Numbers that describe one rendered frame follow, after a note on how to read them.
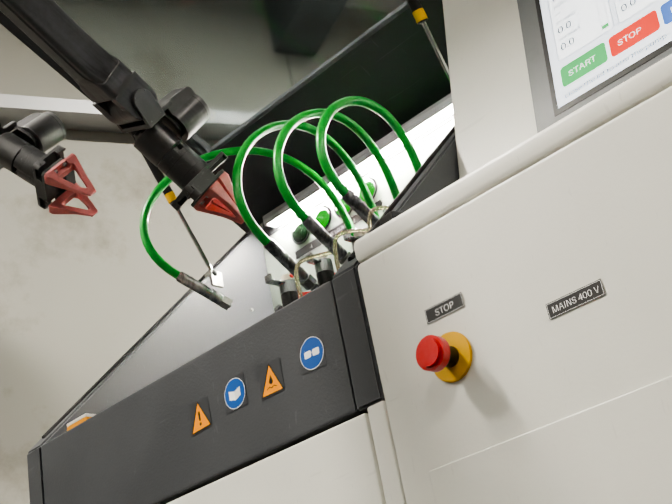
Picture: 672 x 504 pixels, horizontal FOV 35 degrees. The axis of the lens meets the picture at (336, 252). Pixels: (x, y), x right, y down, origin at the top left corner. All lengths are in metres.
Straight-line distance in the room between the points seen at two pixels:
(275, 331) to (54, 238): 2.90
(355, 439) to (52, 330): 2.87
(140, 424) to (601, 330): 0.70
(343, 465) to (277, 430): 0.11
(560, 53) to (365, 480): 0.63
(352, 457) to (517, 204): 0.33
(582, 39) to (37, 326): 2.85
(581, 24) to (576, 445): 0.65
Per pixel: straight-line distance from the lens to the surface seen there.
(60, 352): 3.93
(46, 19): 1.58
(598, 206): 1.02
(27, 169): 1.83
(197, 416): 1.36
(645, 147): 1.01
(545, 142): 1.07
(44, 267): 4.06
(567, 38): 1.46
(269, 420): 1.26
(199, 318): 1.95
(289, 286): 1.64
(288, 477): 1.23
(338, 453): 1.18
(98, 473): 1.53
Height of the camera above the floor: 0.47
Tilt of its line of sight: 25 degrees up
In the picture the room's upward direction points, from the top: 11 degrees counter-clockwise
